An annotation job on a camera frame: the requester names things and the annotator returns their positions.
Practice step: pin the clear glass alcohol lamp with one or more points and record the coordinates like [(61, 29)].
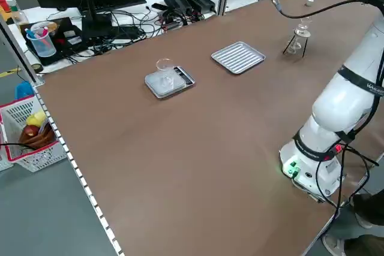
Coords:
[(295, 46)]

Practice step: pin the small glass beaker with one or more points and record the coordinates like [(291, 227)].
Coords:
[(304, 26)]

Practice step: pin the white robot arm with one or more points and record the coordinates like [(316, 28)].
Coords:
[(339, 109)]

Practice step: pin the large glass beaker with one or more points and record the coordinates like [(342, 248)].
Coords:
[(165, 67)]

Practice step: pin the silver digital scale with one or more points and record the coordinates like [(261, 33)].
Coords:
[(180, 86)]

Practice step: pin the ribbed metal tray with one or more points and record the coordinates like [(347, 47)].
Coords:
[(238, 57)]

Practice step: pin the black stand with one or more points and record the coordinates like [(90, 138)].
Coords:
[(96, 25)]

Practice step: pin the black flat case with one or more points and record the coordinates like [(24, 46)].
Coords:
[(70, 38)]

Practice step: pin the brown pouch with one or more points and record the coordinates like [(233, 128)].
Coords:
[(39, 139)]

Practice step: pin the yellow fruit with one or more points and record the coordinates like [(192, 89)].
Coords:
[(36, 118)]

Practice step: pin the white basket with red rim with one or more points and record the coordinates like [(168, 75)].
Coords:
[(39, 157)]

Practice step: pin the white round cap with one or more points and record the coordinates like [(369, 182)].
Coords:
[(309, 1)]

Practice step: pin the black tape roll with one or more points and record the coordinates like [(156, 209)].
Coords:
[(36, 68)]

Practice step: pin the red apple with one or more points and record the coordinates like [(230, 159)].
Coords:
[(30, 131)]

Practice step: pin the clear cup with pens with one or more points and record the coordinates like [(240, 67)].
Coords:
[(43, 44)]

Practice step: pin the blue plastic object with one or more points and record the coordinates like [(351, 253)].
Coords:
[(24, 90)]

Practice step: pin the person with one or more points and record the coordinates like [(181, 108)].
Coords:
[(366, 208)]

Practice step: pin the clear bottle with white cap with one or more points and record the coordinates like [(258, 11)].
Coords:
[(18, 16)]

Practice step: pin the red container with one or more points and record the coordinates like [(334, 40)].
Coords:
[(4, 4)]

